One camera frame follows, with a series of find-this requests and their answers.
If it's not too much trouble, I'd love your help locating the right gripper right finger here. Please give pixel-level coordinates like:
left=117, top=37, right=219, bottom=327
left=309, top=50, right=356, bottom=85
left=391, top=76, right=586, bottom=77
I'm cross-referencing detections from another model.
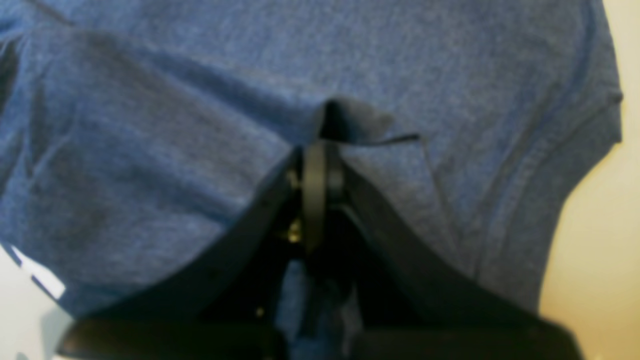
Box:
left=343, top=165, right=583, bottom=360

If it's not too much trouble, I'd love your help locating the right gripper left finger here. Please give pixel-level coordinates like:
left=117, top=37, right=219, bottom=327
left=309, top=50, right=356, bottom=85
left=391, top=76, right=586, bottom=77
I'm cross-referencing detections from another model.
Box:
left=57, top=149, right=305, bottom=360

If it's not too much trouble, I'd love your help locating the blue grey T-shirt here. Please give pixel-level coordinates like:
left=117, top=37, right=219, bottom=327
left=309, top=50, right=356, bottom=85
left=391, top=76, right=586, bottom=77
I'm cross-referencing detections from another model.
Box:
left=0, top=0, right=624, bottom=360

